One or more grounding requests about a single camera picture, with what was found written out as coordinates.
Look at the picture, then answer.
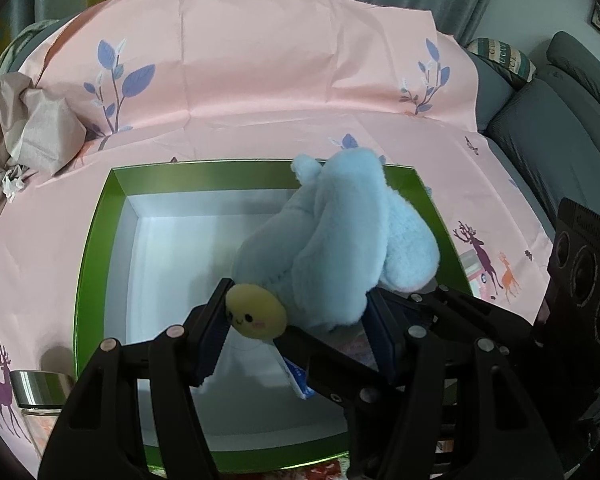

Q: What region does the light blue plush toy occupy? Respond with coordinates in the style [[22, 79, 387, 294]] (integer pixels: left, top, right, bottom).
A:
[[226, 148, 440, 346]]

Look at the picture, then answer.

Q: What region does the green white cardboard box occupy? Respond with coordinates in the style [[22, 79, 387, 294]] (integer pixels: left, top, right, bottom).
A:
[[72, 158, 477, 476]]

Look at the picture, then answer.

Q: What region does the glass jar metal lid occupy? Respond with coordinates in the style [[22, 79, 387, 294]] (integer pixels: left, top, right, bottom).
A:
[[9, 370, 74, 410]]

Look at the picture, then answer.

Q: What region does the grey sofa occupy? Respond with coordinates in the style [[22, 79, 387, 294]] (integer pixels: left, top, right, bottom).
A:
[[467, 32, 600, 235]]

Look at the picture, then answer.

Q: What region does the pink deer print tablecloth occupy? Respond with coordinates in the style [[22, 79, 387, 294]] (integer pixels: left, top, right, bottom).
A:
[[0, 0, 556, 461]]

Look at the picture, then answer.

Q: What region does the striped cushion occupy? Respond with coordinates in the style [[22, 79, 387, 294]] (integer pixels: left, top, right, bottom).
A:
[[467, 38, 536, 87]]

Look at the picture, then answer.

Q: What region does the crumpled beige pink cloth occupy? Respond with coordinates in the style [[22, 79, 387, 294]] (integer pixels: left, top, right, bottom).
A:
[[0, 72, 86, 203]]

